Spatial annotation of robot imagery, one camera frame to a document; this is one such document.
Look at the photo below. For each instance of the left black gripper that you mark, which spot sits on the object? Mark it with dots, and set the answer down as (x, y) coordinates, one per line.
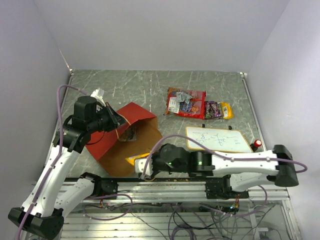
(115, 119)

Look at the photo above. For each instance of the red paper bag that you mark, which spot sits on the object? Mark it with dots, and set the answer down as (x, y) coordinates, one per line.
(111, 153)

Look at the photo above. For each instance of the yellow snack pack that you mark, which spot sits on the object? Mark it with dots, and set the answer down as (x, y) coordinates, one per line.
(131, 160)
(226, 110)

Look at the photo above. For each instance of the silver green snack wrapper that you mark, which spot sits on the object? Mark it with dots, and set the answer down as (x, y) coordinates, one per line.
(183, 97)

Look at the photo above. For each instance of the red candy bag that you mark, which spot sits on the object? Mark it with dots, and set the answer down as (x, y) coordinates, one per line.
(195, 109)

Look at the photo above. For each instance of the brown purple chocolate pack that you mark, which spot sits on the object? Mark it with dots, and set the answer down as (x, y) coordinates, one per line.
(212, 110)

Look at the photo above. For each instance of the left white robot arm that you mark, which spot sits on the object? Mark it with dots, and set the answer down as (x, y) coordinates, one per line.
(42, 214)

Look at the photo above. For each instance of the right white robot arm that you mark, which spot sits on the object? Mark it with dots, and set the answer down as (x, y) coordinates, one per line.
(227, 174)

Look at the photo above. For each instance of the small whiteboard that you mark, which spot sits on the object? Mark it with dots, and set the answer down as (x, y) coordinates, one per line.
(222, 140)

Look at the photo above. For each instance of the red emergency stop button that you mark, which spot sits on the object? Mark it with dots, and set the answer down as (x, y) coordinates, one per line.
(255, 145)

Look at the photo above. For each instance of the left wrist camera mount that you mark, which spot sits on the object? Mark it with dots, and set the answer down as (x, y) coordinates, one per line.
(98, 94)

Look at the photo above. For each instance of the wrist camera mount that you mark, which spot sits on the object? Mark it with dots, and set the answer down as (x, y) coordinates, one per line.
(98, 94)
(139, 165)

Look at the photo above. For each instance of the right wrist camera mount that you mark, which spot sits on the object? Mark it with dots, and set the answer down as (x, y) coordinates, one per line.
(139, 165)

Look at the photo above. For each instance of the aluminium rail frame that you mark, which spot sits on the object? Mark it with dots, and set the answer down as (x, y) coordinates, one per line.
(182, 190)

